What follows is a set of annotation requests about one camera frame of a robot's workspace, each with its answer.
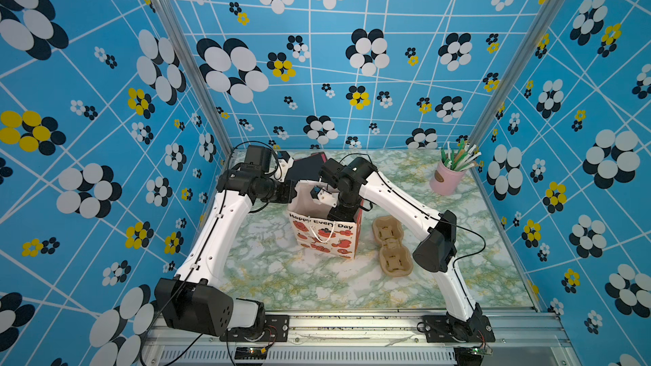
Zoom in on red white paper gift bag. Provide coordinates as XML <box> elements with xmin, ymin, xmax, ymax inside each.
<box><xmin>287</xmin><ymin>181</ymin><xmax>363</xmax><ymax>259</ymax></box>

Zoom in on brown pulp cup carrier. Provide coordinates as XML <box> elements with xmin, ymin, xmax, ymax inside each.
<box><xmin>372</xmin><ymin>215</ymin><xmax>414</xmax><ymax>277</ymax></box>

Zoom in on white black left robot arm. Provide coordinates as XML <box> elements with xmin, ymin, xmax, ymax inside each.
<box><xmin>154</xmin><ymin>144</ymin><xmax>293</xmax><ymax>339</ymax></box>

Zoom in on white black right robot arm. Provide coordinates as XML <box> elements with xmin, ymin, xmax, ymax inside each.
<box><xmin>319</xmin><ymin>157</ymin><xmax>487</xmax><ymax>342</ymax></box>

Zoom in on pink cup straw holder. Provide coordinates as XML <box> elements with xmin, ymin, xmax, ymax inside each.
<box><xmin>430</xmin><ymin>161</ymin><xmax>466</xmax><ymax>196</ymax></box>

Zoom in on green white wrapped straws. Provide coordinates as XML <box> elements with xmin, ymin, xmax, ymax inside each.
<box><xmin>441</xmin><ymin>140</ymin><xmax>481</xmax><ymax>172</ymax></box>

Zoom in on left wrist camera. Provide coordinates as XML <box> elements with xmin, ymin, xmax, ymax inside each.
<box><xmin>276</xmin><ymin>151</ymin><xmax>294</xmax><ymax>178</ymax></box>

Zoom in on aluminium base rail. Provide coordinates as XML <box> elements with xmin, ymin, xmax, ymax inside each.
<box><xmin>143</xmin><ymin>308</ymin><xmax>580</xmax><ymax>365</ymax></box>

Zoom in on left aluminium corner post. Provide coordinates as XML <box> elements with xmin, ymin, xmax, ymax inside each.
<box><xmin>153</xmin><ymin>0</ymin><xmax>233</xmax><ymax>155</ymax></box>

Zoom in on aluminium corner post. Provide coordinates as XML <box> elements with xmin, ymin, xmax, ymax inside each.
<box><xmin>153</xmin><ymin>0</ymin><xmax>233</xmax><ymax>155</ymax></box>
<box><xmin>469</xmin><ymin>0</ymin><xmax>566</xmax><ymax>144</ymax></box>

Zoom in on right aluminium corner post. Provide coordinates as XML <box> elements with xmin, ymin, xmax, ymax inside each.
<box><xmin>469</xmin><ymin>0</ymin><xmax>566</xmax><ymax>144</ymax></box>

